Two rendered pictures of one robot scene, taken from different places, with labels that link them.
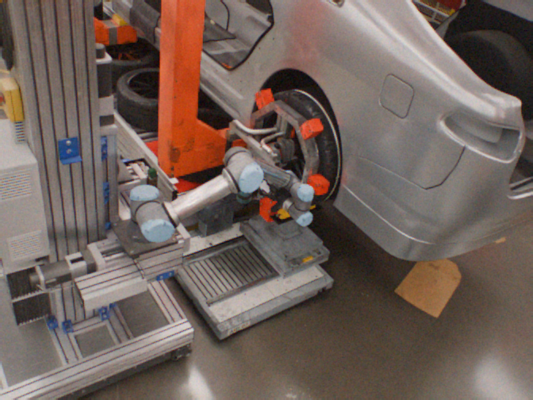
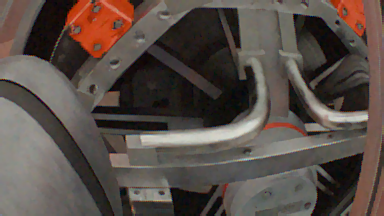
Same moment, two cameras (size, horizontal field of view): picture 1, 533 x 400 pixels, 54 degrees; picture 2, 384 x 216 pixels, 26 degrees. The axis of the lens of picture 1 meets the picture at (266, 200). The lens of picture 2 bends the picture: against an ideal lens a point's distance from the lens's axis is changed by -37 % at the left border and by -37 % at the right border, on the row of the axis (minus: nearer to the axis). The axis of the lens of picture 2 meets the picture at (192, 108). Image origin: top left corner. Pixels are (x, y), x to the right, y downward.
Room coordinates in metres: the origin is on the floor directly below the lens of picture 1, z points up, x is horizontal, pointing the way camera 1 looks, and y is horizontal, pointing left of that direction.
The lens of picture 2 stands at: (1.79, 1.08, 1.62)
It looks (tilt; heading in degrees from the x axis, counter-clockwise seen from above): 28 degrees down; 306
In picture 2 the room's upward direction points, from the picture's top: 1 degrees counter-clockwise
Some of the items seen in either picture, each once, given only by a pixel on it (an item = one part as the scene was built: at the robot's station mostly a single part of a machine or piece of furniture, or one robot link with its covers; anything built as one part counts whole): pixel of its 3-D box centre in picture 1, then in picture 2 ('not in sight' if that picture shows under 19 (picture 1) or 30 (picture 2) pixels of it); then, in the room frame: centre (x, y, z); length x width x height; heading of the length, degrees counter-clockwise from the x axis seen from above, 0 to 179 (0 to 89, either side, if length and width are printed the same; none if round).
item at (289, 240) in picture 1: (288, 218); not in sight; (2.60, -0.16, 0.32); 0.40 x 0.30 x 0.28; 42
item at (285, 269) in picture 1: (283, 240); not in sight; (2.59, -0.16, 0.13); 0.50 x 0.36 x 0.10; 42
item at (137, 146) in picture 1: (102, 109); not in sight; (3.57, 1.39, 0.28); 2.47 x 0.09 x 0.22; 42
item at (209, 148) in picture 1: (224, 134); not in sight; (2.84, 0.33, 0.69); 0.52 x 0.17 x 0.35; 132
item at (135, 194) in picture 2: (234, 133); (148, 197); (2.47, 0.23, 0.93); 0.09 x 0.05 x 0.05; 132
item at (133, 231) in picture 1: (144, 223); not in sight; (1.69, 0.50, 0.87); 0.15 x 0.15 x 0.10
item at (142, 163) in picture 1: (139, 175); not in sight; (2.49, 0.76, 0.51); 0.20 x 0.14 x 0.13; 40
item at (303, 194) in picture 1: (302, 195); not in sight; (1.99, -0.16, 0.95); 0.11 x 0.08 x 0.11; 33
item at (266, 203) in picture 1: (275, 203); not in sight; (2.51, -0.06, 0.48); 0.16 x 0.12 x 0.17; 132
